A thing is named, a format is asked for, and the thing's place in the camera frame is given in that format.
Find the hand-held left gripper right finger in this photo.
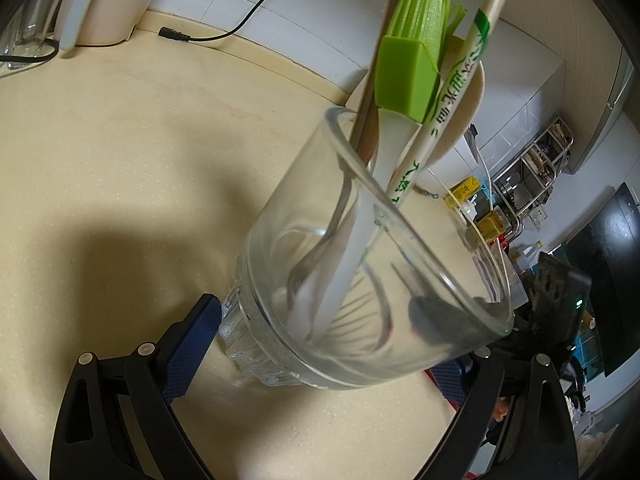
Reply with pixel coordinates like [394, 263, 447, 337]
[415, 347, 581, 480]

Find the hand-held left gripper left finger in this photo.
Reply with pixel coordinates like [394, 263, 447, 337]
[50, 292, 223, 480]

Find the clear glass tumbler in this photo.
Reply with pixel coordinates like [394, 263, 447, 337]
[220, 106, 516, 391]

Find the red-handled metal fork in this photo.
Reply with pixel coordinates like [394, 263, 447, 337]
[285, 160, 361, 311]

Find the white green-printed long stirrer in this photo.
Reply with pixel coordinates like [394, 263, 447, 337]
[387, 0, 518, 208]

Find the green silicone basting brush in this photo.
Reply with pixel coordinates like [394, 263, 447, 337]
[287, 0, 468, 336]

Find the clear plastic bottle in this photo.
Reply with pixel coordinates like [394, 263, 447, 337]
[515, 242, 546, 266]

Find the black panel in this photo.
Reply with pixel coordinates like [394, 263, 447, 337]
[560, 182, 640, 378]

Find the glass of tea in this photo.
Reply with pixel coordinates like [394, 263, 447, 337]
[475, 207, 516, 246]

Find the metal kitchen rack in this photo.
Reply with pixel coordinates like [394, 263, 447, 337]
[492, 117, 573, 226]

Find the yellow carton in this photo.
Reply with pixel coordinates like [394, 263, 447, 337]
[445, 176, 481, 211]

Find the beige electric pot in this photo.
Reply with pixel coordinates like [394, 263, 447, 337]
[52, 0, 173, 51]

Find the small glass cup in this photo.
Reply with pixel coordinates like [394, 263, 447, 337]
[0, 10, 26, 71]

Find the tall glass jar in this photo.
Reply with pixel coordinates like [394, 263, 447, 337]
[10, 0, 61, 61]

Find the black griddle cable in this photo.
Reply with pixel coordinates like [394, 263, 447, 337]
[0, 40, 58, 66]

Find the black power cable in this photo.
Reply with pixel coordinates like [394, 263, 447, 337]
[159, 0, 303, 43]

